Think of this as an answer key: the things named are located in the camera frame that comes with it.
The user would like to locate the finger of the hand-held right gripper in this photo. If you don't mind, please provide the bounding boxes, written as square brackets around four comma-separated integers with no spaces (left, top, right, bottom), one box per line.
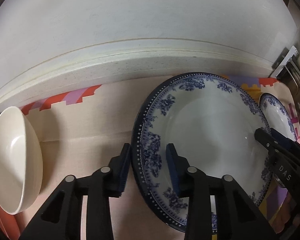
[254,128,285,160]
[270,128,300,153]

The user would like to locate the white bowl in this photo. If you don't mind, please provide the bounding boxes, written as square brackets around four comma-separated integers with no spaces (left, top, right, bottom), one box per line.
[0,106,43,215]

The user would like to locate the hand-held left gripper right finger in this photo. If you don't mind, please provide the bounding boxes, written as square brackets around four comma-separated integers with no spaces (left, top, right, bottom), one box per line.
[165,143,278,240]

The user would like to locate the small blue floral plate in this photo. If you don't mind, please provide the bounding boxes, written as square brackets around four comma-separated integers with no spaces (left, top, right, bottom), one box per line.
[259,92,297,145]

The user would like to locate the colourful printed table mat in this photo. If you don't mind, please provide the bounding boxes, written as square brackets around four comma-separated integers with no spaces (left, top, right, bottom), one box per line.
[20,74,300,240]

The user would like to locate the metal dish rack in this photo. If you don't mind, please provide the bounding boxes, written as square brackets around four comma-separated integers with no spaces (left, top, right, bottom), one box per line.
[269,46,300,123]

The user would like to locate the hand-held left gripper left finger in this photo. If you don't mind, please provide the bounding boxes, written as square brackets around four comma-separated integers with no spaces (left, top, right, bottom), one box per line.
[19,143,132,240]

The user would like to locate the person's right hand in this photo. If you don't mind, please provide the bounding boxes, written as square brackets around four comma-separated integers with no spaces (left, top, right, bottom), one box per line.
[277,192,300,238]

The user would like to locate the large blue floral plate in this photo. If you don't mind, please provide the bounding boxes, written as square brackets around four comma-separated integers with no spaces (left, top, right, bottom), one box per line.
[131,72,274,233]

